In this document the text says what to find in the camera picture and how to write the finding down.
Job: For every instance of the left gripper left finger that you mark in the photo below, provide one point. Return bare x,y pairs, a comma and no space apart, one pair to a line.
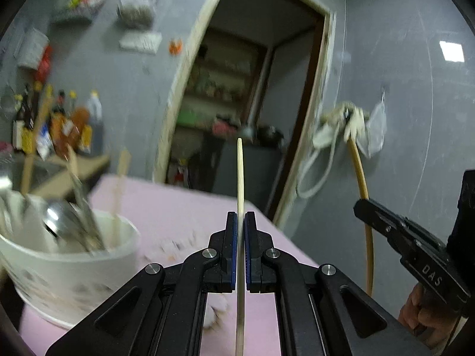
159,311

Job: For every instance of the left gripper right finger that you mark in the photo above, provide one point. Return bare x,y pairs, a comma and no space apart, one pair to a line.
320,311

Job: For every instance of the wooden chopstick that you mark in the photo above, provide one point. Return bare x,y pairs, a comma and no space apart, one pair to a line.
362,208
241,271

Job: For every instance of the metal spoon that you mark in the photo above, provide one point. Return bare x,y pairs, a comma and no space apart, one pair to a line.
6,186
62,221

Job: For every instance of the metal fork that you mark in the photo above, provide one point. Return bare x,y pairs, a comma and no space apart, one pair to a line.
89,223

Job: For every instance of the person right hand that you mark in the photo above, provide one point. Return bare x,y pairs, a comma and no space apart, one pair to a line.
419,311

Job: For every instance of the white plastic utensil holder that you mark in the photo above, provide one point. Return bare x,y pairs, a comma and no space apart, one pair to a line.
60,281

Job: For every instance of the clear hanging plastic bag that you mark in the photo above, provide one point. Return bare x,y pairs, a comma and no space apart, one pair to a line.
372,140

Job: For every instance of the dark grey cabinet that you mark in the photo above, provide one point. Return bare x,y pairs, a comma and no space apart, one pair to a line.
260,168

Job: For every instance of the white rubber gloves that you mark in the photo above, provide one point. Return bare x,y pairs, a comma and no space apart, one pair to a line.
347,119

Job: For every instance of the large oil jug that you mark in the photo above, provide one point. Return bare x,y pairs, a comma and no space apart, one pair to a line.
92,136

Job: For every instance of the dark soy sauce bottle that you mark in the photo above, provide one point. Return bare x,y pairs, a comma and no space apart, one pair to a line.
31,113

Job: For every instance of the red plastic bag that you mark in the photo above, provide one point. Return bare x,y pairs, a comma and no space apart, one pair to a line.
44,67

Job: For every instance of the orange wall hook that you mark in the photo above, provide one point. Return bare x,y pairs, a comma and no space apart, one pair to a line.
175,46

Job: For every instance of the white wall switch panel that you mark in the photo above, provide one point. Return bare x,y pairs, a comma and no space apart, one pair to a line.
141,41

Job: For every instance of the white wall box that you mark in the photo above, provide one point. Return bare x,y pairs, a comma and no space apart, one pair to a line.
32,49

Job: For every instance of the grey wall spice shelf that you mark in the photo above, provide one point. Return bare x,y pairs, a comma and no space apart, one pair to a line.
77,11

